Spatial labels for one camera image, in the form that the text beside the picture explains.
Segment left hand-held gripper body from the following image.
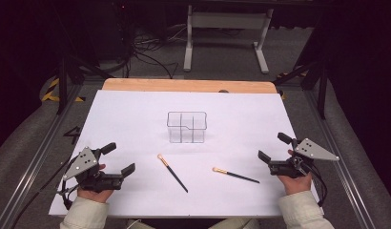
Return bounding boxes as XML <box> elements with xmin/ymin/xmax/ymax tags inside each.
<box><xmin>62</xmin><ymin>146</ymin><xmax>125</xmax><ymax>194</ymax></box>

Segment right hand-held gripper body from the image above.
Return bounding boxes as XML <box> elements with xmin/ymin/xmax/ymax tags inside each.
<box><xmin>268</xmin><ymin>137</ymin><xmax>340</xmax><ymax>179</ymax></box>

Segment black makeup brush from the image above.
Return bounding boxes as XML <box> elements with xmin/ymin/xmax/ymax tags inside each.
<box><xmin>212</xmin><ymin>167</ymin><xmax>260</xmax><ymax>184</ymax></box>
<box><xmin>156</xmin><ymin>154</ymin><xmax>189</xmax><ymax>194</ymax></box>

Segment clear plastic organizer box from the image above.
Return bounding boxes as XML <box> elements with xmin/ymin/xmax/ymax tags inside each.
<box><xmin>166</xmin><ymin>111</ymin><xmax>208</xmax><ymax>144</ymax></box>

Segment person's left hand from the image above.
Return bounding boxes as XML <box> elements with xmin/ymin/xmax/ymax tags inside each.
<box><xmin>76</xmin><ymin>163</ymin><xmax>115</xmax><ymax>204</ymax></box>

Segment person's right hand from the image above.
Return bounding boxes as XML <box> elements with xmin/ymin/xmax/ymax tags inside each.
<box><xmin>277</xmin><ymin>149</ymin><xmax>313</xmax><ymax>196</ymax></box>

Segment white paper sheet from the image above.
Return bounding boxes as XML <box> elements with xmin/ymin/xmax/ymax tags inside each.
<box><xmin>49</xmin><ymin>89</ymin><xmax>325</xmax><ymax>219</ymax></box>

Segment black tape mark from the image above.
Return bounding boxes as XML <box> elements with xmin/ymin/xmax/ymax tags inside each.
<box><xmin>63</xmin><ymin>126</ymin><xmax>82</xmax><ymax>146</ymax></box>

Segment yellow black hazard tape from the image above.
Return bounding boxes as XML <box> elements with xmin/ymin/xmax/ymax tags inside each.
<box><xmin>277</xmin><ymin>71</ymin><xmax>309</xmax><ymax>100</ymax></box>
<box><xmin>40</xmin><ymin>77</ymin><xmax>87</xmax><ymax>103</ymax></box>

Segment black tripod stand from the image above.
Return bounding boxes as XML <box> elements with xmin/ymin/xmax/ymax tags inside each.
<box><xmin>54</xmin><ymin>53</ymin><xmax>115</xmax><ymax>115</ymax></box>
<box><xmin>273</xmin><ymin>56</ymin><xmax>328</xmax><ymax>120</ymax></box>

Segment person's legs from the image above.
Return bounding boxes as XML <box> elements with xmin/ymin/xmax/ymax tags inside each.
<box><xmin>126</xmin><ymin>218</ymin><xmax>259</xmax><ymax>229</ymax></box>

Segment aluminium rail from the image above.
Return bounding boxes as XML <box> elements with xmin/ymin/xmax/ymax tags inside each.
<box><xmin>302</xmin><ymin>89</ymin><xmax>378</xmax><ymax>229</ymax></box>
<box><xmin>0</xmin><ymin>84</ymin><xmax>84</xmax><ymax>229</ymax></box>

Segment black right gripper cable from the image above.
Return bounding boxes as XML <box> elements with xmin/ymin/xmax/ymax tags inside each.
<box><xmin>306</xmin><ymin>165</ymin><xmax>329</xmax><ymax>208</ymax></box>

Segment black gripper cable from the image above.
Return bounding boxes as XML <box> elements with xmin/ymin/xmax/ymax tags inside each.
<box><xmin>306</xmin><ymin>165</ymin><xmax>329</xmax><ymax>208</ymax></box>
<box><xmin>9</xmin><ymin>152</ymin><xmax>81</xmax><ymax>229</ymax></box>

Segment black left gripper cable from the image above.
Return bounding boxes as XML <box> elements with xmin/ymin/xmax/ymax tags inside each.
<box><xmin>9</xmin><ymin>152</ymin><xmax>81</xmax><ymax>229</ymax></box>

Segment black floor cables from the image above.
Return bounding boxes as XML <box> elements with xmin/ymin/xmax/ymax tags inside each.
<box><xmin>131</xmin><ymin>25</ymin><xmax>188</xmax><ymax>80</ymax></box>

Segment white metal table frame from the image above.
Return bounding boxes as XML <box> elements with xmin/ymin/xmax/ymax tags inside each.
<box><xmin>183</xmin><ymin>4</ymin><xmax>275</xmax><ymax>74</ymax></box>

